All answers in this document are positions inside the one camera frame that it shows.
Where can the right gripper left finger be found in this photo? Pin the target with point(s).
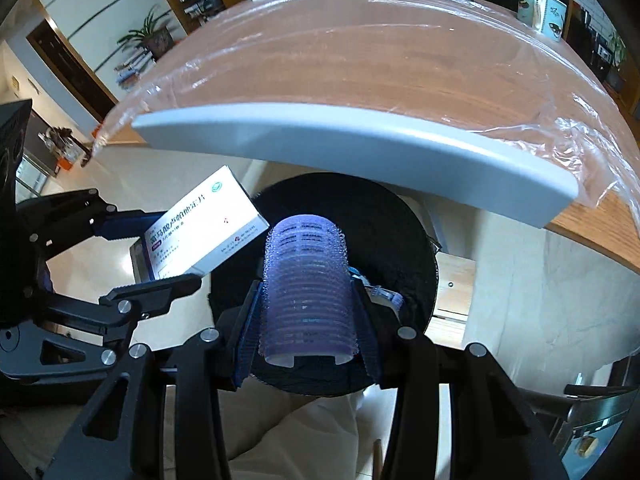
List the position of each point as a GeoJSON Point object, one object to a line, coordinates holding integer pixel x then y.
{"type": "Point", "coordinates": [120, 432]}

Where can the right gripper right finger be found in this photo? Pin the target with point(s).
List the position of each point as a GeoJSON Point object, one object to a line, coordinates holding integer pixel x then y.
{"type": "Point", "coordinates": [494, 433]}

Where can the green plant by window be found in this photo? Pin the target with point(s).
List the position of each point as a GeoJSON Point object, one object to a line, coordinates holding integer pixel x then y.
{"type": "Point", "coordinates": [614, 78]}

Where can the white medicine box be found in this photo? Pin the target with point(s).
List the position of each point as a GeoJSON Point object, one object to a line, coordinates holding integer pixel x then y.
{"type": "Point", "coordinates": [204, 229]}

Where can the black trash bin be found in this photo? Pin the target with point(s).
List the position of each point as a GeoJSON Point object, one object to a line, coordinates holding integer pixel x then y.
{"type": "Point", "coordinates": [385, 242]}

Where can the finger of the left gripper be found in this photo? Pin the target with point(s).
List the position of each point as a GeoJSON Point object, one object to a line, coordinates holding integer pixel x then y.
{"type": "Point", "coordinates": [54, 339]}
{"type": "Point", "coordinates": [49, 225]}

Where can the purple hair roller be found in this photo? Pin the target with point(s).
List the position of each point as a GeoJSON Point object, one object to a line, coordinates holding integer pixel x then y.
{"type": "Point", "coordinates": [307, 306]}

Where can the potted plant on stand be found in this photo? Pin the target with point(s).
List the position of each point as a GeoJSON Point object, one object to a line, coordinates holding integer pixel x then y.
{"type": "Point", "coordinates": [153, 36]}

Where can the teal patterned mug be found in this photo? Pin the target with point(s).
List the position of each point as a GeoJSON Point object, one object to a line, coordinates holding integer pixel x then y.
{"type": "Point", "coordinates": [545, 16]}

